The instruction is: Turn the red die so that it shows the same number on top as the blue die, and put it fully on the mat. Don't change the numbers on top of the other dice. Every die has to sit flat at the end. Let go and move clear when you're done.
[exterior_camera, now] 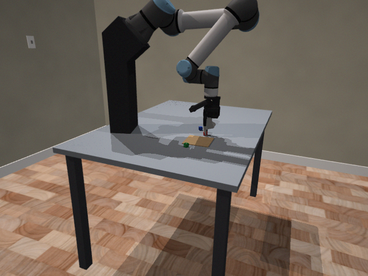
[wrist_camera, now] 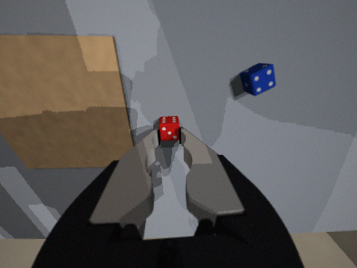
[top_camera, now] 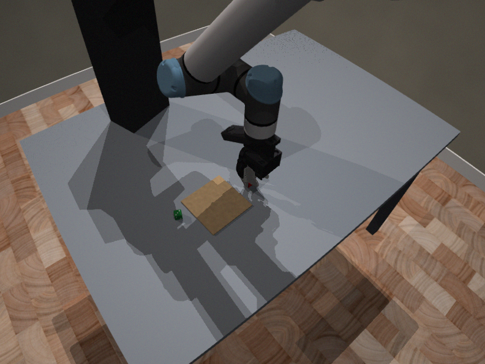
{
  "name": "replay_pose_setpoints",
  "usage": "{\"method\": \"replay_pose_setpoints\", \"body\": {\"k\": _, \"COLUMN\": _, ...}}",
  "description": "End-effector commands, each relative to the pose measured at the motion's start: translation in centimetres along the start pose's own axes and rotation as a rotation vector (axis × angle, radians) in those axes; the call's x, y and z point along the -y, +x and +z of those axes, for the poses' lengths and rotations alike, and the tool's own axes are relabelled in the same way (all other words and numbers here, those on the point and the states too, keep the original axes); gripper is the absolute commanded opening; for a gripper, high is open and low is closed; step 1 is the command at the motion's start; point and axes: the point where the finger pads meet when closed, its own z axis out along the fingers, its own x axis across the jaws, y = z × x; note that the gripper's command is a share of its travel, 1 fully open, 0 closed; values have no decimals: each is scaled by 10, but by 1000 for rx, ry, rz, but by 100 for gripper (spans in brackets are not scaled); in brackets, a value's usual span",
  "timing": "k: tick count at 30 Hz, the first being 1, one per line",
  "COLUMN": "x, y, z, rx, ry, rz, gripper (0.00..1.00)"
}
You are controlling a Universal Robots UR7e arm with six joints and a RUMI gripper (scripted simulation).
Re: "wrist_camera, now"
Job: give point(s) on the blue die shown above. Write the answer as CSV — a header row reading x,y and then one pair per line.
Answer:
x,y
258,78

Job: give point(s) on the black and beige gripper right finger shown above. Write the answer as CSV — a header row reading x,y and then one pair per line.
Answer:
x,y
217,190

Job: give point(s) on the red die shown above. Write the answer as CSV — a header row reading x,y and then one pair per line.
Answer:
x,y
169,128

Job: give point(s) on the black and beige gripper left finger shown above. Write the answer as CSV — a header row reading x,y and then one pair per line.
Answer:
x,y
121,194

